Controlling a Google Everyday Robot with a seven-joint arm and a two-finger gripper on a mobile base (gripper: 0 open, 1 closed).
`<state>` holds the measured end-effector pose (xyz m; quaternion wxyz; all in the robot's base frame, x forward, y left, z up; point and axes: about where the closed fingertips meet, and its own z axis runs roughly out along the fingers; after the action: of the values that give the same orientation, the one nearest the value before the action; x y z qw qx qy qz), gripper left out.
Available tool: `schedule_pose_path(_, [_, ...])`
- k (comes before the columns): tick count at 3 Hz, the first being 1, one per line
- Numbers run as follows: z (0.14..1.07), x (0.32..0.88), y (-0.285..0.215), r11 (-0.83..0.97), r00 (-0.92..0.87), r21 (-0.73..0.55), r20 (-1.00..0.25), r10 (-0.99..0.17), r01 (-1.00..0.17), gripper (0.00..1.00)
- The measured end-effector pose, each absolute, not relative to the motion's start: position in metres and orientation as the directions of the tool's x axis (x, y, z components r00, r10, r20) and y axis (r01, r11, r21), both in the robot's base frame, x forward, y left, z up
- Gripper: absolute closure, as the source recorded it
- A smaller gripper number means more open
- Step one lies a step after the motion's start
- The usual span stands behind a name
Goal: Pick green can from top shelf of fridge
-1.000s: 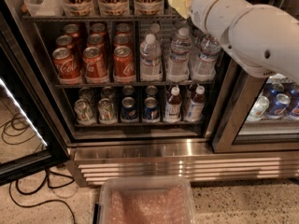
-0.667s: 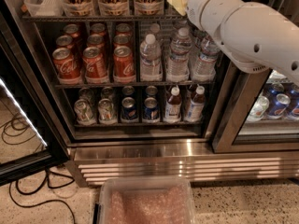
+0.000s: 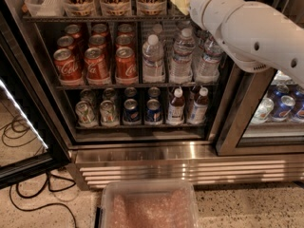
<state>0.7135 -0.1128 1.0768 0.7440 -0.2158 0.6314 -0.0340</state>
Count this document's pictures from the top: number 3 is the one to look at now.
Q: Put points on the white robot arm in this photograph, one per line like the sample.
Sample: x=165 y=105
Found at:
x=255 y=35

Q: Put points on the back right coca-cola can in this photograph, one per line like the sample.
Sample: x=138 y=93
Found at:
x=126 y=29

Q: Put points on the coca-cola can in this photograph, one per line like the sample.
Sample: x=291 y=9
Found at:
x=74 y=31
x=67 y=64
x=68 y=42
x=100 y=29
x=97 y=41
x=124 y=41
x=95 y=63
x=126 y=29
x=126 y=63

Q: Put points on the gold can middle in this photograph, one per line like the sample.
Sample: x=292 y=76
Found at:
x=115 y=7

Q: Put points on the middle right coca-cola can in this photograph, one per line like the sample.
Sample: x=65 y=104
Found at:
x=124 y=41

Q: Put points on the front right coca-cola can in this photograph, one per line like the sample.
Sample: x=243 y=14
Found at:
x=126 y=63

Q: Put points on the back centre coca-cola can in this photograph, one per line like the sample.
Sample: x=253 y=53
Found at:
x=100 y=29

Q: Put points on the middle centre coca-cola can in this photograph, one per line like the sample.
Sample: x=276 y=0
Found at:
x=97 y=41

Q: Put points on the back right pepsi can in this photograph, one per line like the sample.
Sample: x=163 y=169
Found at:
x=154 y=93

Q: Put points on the stainless steel fridge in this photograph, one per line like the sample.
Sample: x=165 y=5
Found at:
x=141 y=150

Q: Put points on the back left pepsi can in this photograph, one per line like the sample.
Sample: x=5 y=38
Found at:
x=130 y=93

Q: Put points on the front middle coca-cola can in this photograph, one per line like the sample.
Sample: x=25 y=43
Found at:
x=95 y=63

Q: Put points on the back left coca-cola can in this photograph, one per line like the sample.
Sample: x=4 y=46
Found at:
x=74 y=31

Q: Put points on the front right pepsi can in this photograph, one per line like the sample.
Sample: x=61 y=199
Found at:
x=153 y=111

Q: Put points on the white-green can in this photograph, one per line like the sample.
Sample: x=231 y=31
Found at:
x=110 y=94
x=85 y=113
x=109 y=115
x=89 y=96

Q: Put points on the middle left coca-cola can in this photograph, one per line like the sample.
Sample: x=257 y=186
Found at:
x=68 y=42

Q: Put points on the front left pepsi can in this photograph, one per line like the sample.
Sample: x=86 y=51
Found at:
x=131 y=111

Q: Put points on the front left coca-cola can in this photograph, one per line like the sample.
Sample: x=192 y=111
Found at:
x=67 y=64

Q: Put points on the back left white-green can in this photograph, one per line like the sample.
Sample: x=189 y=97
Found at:
x=89 y=96

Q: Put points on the white can behind glass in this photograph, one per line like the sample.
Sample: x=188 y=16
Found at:
x=263 y=110

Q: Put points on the closed glass fridge door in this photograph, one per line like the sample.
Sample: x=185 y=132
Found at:
x=241 y=137

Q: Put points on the front left white-green can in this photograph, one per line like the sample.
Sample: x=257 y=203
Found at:
x=85 y=113

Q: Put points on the open glass fridge door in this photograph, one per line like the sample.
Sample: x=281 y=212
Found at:
x=22 y=94

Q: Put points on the front right water bottle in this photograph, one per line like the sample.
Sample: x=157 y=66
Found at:
x=207 y=66

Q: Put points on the water bottle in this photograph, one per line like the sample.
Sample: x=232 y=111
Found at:
x=207 y=66
x=152 y=60
x=181 y=60

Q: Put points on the front left water bottle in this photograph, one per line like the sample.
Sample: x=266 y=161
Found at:
x=152 y=60

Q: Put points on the front middle water bottle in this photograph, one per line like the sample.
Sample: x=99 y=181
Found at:
x=181 y=60

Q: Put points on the left iced tea bottle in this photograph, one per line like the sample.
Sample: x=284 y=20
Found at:
x=176 y=107

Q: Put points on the iced tea bottle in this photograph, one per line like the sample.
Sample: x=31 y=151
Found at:
x=176 y=107
x=199 y=107

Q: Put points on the right iced tea bottle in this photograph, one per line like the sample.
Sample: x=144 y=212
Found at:
x=199 y=107

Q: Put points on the empty clear plastic tray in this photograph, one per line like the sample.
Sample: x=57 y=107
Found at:
x=47 y=8

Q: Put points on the clear plastic bin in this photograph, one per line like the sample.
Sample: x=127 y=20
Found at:
x=149 y=204

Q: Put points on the top wire shelf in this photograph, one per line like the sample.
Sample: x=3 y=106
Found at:
x=95 y=19

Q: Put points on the wire shelf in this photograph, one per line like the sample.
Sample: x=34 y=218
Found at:
x=95 y=19
x=78 y=87

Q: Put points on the middle wire shelf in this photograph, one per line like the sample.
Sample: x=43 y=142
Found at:
x=78 y=87

